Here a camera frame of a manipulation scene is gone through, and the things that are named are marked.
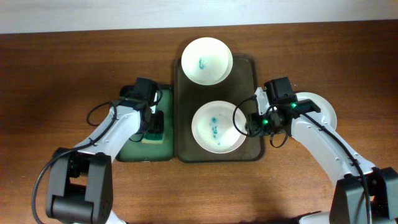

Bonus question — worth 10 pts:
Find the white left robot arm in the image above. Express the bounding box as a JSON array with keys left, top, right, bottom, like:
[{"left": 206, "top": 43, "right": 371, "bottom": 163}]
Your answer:
[{"left": 45, "top": 101, "right": 156, "bottom": 223}]

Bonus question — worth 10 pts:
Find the white plate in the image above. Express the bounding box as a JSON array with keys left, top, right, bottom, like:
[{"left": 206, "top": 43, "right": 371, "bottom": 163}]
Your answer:
[
  {"left": 181, "top": 37, "right": 233, "bottom": 85},
  {"left": 296, "top": 92, "right": 337, "bottom": 130},
  {"left": 192, "top": 101, "right": 247, "bottom": 154}
]

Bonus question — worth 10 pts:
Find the green and yellow sponge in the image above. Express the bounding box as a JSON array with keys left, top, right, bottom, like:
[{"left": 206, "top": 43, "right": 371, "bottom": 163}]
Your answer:
[{"left": 141, "top": 132, "right": 164, "bottom": 144}]

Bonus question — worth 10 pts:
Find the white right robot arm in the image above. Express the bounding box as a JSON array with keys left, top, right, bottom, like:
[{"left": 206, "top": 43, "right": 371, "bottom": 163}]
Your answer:
[{"left": 246, "top": 95, "right": 397, "bottom": 223}]

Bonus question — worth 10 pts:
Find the black tray with soapy water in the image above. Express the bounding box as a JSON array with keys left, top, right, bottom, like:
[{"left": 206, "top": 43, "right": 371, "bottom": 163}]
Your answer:
[{"left": 116, "top": 85, "right": 174, "bottom": 162}]

